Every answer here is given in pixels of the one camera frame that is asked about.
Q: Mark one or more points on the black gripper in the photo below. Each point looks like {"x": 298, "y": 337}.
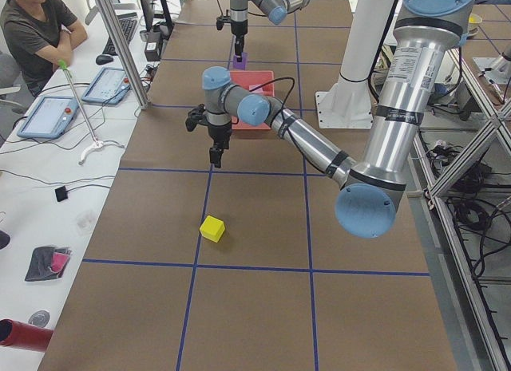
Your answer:
{"x": 219, "y": 132}
{"x": 239, "y": 29}

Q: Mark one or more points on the purple foam block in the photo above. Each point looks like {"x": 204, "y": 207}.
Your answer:
{"x": 240, "y": 61}

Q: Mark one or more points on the pink foam block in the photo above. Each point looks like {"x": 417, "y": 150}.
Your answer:
{"x": 259, "y": 89}

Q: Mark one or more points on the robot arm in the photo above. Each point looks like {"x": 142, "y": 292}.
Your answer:
{"x": 394, "y": 51}
{"x": 275, "y": 10}

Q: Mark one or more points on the pink plastic bin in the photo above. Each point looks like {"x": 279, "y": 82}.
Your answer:
{"x": 253, "y": 111}

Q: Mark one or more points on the yellow foam block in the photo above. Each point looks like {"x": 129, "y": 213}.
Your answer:
{"x": 212, "y": 228}

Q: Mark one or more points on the black box with label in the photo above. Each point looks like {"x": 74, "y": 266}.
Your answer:
{"x": 153, "y": 46}

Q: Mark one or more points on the black monitor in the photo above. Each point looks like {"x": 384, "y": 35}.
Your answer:
{"x": 149, "y": 12}

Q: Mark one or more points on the reacher stick with green tip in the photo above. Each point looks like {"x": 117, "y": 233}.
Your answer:
{"x": 97, "y": 144}

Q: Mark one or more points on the far teach pendant tablet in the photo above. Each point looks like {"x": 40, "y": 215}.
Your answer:
{"x": 109, "y": 87}

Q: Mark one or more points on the teach pendant tablet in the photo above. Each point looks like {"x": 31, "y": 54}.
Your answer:
{"x": 49, "y": 118}
{"x": 109, "y": 87}

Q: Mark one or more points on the black computer mouse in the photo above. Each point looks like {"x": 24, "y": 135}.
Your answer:
{"x": 103, "y": 59}

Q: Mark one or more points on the small black square device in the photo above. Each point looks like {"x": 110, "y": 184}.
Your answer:
{"x": 61, "y": 193}

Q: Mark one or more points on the near teach pendant tablet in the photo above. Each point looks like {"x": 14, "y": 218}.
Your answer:
{"x": 49, "y": 118}

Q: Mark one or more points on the grey and pink cloth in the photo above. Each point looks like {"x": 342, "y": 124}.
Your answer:
{"x": 47, "y": 263}

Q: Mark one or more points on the person in dark shirt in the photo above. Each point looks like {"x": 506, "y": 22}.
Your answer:
{"x": 39, "y": 34}

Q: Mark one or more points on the red cylinder bottle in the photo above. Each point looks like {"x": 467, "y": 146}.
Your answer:
{"x": 21, "y": 335}

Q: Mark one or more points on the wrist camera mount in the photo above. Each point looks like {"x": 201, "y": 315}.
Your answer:
{"x": 221, "y": 21}
{"x": 196, "y": 117}

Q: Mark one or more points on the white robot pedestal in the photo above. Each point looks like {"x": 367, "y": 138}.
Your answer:
{"x": 348, "y": 104}

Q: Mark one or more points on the aluminium frame post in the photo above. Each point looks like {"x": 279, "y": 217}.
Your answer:
{"x": 116, "y": 34}

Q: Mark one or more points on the aluminium frame rail structure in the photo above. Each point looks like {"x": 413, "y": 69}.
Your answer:
{"x": 460, "y": 162}

